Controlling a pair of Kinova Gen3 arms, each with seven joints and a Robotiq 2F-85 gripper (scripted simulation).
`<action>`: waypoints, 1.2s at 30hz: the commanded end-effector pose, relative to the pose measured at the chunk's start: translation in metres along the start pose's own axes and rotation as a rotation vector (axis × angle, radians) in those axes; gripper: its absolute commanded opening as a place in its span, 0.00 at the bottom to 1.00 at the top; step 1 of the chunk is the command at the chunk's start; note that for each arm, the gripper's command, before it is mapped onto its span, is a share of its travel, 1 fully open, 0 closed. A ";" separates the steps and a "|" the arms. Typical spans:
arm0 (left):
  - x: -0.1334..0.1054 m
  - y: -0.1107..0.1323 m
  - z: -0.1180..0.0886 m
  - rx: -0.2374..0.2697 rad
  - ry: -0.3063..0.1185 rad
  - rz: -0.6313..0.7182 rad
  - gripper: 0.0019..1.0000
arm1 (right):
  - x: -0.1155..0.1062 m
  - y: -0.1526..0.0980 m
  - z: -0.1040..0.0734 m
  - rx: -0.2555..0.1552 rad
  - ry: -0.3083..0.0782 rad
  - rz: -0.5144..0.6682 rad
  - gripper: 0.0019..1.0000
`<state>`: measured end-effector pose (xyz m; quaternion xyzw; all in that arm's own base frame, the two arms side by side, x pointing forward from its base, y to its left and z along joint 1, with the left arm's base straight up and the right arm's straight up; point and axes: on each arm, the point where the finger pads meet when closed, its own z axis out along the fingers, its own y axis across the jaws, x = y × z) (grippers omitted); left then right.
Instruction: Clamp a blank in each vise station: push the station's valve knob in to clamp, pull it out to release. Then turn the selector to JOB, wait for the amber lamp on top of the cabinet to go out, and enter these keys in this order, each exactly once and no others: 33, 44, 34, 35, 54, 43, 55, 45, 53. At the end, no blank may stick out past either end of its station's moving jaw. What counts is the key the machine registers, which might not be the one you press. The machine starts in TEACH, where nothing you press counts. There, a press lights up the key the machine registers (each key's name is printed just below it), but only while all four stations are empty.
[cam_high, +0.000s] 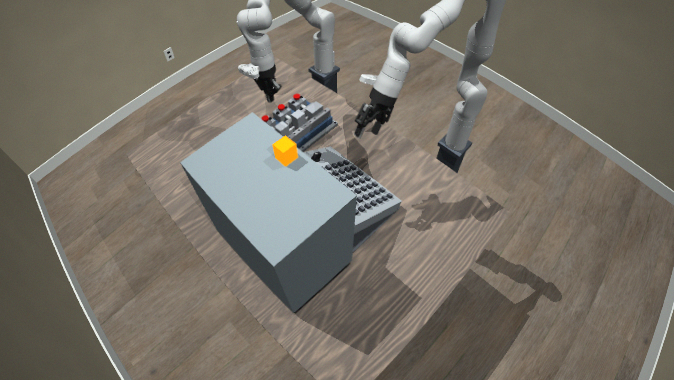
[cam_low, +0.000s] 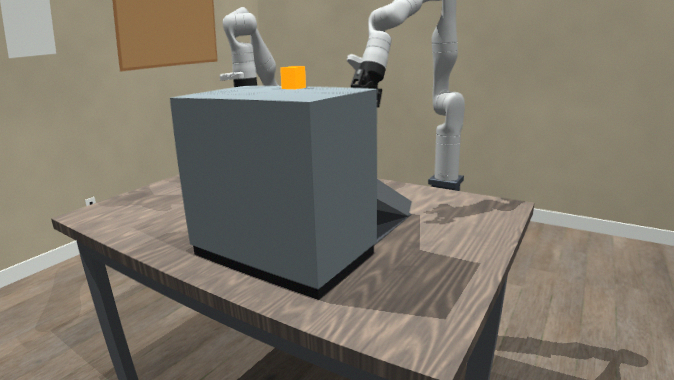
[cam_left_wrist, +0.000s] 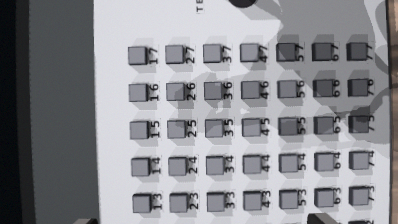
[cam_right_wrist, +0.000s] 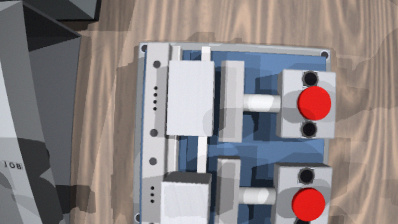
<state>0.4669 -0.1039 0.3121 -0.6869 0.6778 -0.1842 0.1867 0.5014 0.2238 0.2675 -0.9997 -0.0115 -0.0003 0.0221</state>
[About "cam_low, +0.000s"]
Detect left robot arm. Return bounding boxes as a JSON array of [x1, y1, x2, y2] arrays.
[[347, 0, 465, 181]]

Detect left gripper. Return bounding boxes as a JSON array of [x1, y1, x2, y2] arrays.
[[350, 61, 386, 108]]

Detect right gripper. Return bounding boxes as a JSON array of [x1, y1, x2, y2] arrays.
[[233, 77, 257, 87]]

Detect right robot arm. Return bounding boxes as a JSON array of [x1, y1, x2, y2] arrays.
[[220, 7, 279, 86]]

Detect grey metal cabinet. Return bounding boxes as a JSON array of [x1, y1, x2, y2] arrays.
[[170, 67, 412, 300]]

